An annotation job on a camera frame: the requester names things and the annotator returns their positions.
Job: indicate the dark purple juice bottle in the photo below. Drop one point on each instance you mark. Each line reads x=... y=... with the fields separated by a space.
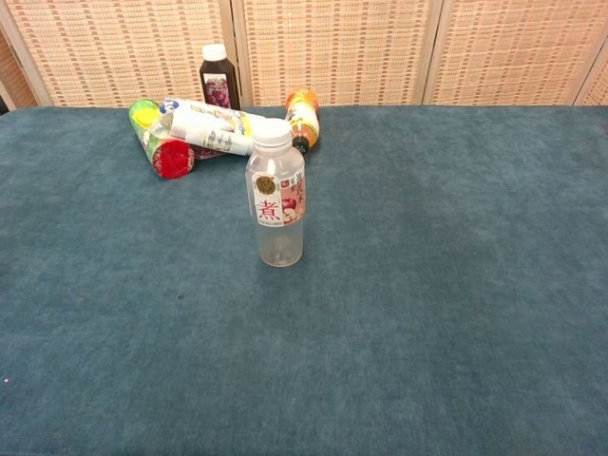
x=219 y=78

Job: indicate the clear bottle red-white label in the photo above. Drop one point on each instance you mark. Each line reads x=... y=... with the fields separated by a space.
x=280 y=237

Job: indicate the white bottle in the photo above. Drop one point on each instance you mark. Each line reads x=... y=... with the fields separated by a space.
x=209 y=124

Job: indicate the orange juice bottle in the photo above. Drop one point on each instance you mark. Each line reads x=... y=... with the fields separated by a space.
x=302 y=116

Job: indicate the woven bamboo folding screen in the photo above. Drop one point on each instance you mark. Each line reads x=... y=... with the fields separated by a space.
x=361 y=47

